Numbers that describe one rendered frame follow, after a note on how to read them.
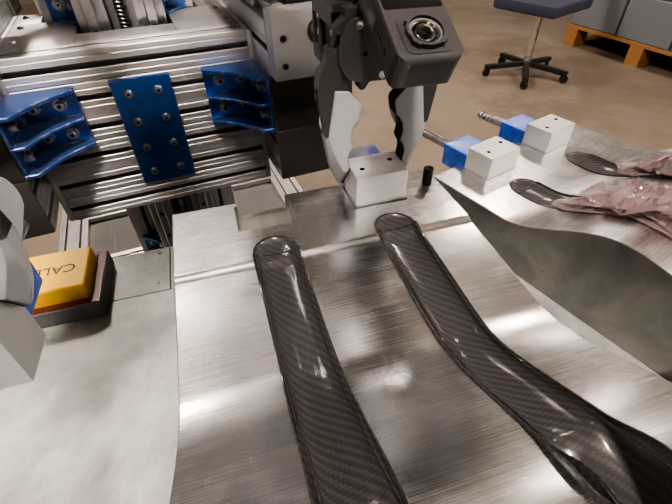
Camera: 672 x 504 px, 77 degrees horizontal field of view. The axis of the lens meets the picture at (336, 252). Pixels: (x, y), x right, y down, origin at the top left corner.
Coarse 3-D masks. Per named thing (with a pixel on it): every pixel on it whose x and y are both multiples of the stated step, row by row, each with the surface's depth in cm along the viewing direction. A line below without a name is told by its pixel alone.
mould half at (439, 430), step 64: (320, 192) 42; (192, 256) 35; (320, 256) 35; (384, 256) 35; (448, 256) 35; (192, 320) 30; (256, 320) 30; (384, 320) 30; (512, 320) 30; (192, 384) 27; (256, 384) 27; (384, 384) 26; (448, 384) 25; (576, 384) 23; (640, 384) 22; (192, 448) 23; (256, 448) 22; (384, 448) 21; (448, 448) 20; (512, 448) 20
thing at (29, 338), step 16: (0, 304) 23; (32, 304) 27; (0, 320) 23; (16, 320) 24; (32, 320) 26; (0, 336) 22; (16, 336) 24; (32, 336) 25; (0, 352) 23; (16, 352) 23; (32, 352) 25; (0, 368) 23; (16, 368) 24; (32, 368) 25; (0, 384) 24; (16, 384) 24
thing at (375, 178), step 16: (352, 160) 40; (368, 160) 40; (384, 160) 39; (400, 160) 39; (352, 176) 38; (368, 176) 38; (384, 176) 38; (400, 176) 39; (352, 192) 40; (368, 192) 39; (384, 192) 39; (400, 192) 40
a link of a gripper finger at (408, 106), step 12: (396, 96) 36; (408, 96) 36; (420, 96) 36; (396, 108) 36; (408, 108) 36; (420, 108) 37; (396, 120) 38; (408, 120) 37; (420, 120) 38; (396, 132) 39; (408, 132) 38; (420, 132) 38; (408, 144) 39; (408, 156) 40
